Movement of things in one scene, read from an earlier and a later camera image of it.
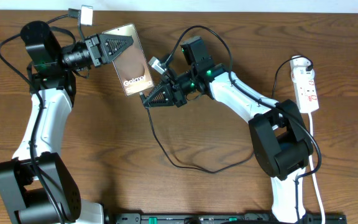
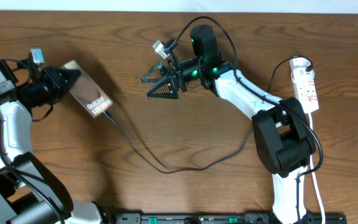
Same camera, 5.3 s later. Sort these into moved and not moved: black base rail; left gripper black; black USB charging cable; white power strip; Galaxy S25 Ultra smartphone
Moved: left gripper black; Galaxy S25 Ultra smartphone; black USB charging cable
Not moved: white power strip; black base rail
